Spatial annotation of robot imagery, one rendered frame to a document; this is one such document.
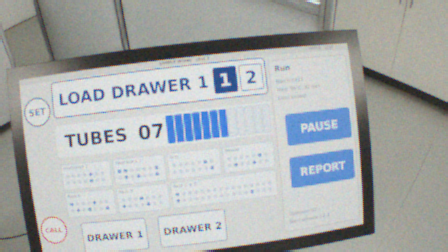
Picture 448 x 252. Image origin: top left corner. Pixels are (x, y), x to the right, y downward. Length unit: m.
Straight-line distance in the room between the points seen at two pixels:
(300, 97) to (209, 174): 0.16
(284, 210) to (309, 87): 0.18
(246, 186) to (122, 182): 0.17
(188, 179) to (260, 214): 0.11
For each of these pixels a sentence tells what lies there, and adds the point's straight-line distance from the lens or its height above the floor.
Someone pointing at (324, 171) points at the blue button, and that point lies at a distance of 0.56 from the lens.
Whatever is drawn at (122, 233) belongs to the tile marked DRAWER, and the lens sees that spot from 0.55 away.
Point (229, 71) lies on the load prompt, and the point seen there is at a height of 1.16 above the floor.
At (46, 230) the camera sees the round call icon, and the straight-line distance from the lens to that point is 0.57.
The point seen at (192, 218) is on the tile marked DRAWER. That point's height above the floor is 1.02.
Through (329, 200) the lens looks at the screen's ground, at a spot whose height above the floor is 1.01.
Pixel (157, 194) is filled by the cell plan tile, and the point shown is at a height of 1.05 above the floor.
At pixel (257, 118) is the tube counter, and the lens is 0.52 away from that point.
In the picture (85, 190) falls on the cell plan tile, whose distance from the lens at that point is 0.54.
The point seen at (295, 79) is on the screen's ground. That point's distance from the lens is 0.54.
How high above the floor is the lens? 1.45
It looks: 41 degrees down
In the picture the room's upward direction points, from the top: 6 degrees counter-clockwise
